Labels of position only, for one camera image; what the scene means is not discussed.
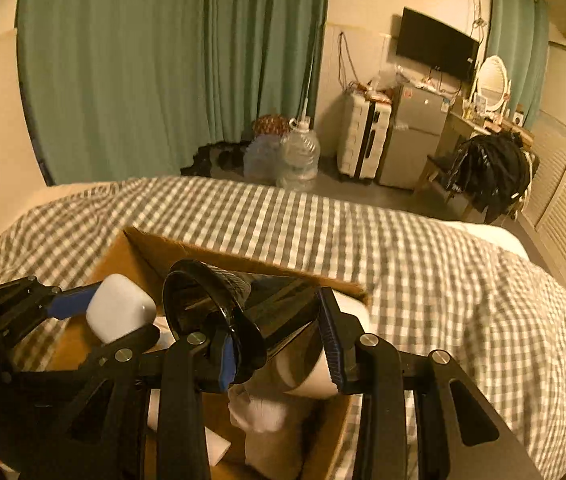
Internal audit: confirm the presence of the light blue earbuds case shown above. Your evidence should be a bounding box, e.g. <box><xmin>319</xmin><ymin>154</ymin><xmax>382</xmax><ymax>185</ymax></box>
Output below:
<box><xmin>85</xmin><ymin>273</ymin><xmax>157</xmax><ymax>344</ymax></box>

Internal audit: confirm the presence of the cardboard tape roll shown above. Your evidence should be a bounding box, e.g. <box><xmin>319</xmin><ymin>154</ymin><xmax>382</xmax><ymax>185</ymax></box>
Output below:
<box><xmin>274</xmin><ymin>288</ymin><xmax>372</xmax><ymax>401</ymax></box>

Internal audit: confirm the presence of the brown cardboard box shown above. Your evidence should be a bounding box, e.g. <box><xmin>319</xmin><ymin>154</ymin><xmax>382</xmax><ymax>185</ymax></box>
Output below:
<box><xmin>50</xmin><ymin>228</ymin><xmax>370</xmax><ymax>479</ymax></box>

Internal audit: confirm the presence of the white tube with barcode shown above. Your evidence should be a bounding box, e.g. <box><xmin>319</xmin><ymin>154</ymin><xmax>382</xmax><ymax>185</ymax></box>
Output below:
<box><xmin>147</xmin><ymin>389</ymin><xmax>231</xmax><ymax>467</ymax></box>

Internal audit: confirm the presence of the white wrapped object in box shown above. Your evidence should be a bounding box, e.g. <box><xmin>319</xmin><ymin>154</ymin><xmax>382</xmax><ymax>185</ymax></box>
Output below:
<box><xmin>245</xmin><ymin>394</ymin><xmax>314</xmax><ymax>479</ymax></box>

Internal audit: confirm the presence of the checkered bed cover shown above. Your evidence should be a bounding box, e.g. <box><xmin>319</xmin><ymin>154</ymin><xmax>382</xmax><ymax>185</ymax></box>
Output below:
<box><xmin>0</xmin><ymin>177</ymin><xmax>566</xmax><ymax>479</ymax></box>

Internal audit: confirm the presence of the large water bottle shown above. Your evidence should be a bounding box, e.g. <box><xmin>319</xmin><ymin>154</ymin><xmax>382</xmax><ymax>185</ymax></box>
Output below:
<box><xmin>276</xmin><ymin>115</ymin><xmax>321</xmax><ymax>192</ymax></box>

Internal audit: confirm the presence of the white suitcase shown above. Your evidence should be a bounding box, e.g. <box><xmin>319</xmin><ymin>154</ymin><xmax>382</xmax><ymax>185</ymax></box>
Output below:
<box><xmin>337</xmin><ymin>92</ymin><xmax>392</xmax><ymax>180</ymax></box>

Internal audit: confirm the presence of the brown patterned bag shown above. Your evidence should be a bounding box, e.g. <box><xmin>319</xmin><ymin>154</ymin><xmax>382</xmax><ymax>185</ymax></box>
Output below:
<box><xmin>251</xmin><ymin>114</ymin><xmax>290</xmax><ymax>136</ymax></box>

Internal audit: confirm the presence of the black backpack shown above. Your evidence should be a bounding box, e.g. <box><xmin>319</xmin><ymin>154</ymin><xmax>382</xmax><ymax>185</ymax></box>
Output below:
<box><xmin>449</xmin><ymin>132</ymin><xmax>533</xmax><ymax>223</ymax></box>

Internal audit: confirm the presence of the silver mini fridge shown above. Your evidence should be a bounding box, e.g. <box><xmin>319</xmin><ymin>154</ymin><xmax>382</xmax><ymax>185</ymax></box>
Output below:
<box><xmin>377</xmin><ymin>84</ymin><xmax>449</xmax><ymax>190</ymax></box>

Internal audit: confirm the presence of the wooden dresser table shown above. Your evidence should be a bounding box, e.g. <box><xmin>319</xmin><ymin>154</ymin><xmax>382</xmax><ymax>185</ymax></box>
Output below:
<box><xmin>435</xmin><ymin>112</ymin><xmax>533</xmax><ymax>157</ymax></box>

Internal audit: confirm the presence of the green curtain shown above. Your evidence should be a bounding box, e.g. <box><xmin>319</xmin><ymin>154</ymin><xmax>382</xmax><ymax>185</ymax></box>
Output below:
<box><xmin>16</xmin><ymin>0</ymin><xmax>327</xmax><ymax>184</ymax></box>
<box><xmin>486</xmin><ymin>0</ymin><xmax>550</xmax><ymax>130</ymax></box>

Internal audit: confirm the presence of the white oval mirror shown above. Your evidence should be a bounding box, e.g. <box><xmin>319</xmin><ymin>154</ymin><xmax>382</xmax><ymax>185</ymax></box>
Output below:
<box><xmin>474</xmin><ymin>55</ymin><xmax>510</xmax><ymax>112</ymax></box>

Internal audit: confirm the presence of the wall mounted television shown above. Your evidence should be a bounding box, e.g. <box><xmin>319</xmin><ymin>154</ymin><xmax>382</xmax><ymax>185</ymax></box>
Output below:
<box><xmin>396</xmin><ymin>8</ymin><xmax>479</xmax><ymax>82</ymax></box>

